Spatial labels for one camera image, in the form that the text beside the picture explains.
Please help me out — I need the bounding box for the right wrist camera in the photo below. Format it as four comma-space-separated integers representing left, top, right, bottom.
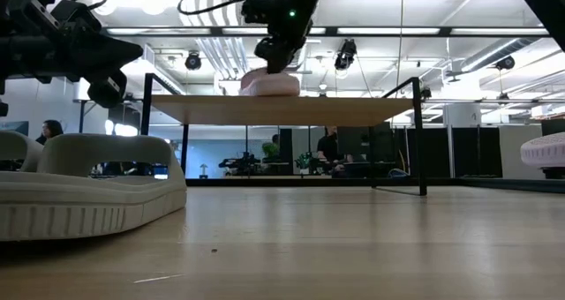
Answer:
240, 0, 273, 26

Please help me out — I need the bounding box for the pink slide sandal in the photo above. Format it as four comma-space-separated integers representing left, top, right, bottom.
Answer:
239, 67, 302, 98
519, 131, 565, 169

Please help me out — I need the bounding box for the wooden shelf with black frame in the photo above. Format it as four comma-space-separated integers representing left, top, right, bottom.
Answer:
139, 72, 428, 198

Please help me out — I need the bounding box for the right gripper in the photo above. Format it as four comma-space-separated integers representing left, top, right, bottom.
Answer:
253, 0, 315, 75

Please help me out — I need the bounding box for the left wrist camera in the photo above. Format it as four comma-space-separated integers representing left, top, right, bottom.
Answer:
87, 69, 129, 109

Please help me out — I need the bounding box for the green potted plant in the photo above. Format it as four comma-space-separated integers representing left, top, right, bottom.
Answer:
294, 152, 314, 172
261, 141, 281, 161

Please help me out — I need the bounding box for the black room partition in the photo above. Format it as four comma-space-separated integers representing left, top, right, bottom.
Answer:
451, 127, 504, 179
405, 127, 449, 179

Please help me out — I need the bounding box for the grey slide sandal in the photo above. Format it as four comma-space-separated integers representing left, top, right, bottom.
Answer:
0, 133, 188, 243
0, 129, 46, 174

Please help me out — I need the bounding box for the black metal rig frame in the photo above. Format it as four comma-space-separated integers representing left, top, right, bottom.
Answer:
101, 25, 565, 194

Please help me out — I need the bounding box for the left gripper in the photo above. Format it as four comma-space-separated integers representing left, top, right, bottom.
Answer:
8, 0, 145, 83

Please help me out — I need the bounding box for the blue wall screen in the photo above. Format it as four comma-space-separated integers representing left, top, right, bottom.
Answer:
0, 120, 30, 137

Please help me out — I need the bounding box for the black background monitor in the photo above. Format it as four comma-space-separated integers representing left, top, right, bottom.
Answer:
337, 122, 394, 162

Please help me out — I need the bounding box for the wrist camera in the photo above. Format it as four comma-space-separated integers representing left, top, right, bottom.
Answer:
240, 0, 273, 26
87, 69, 129, 109

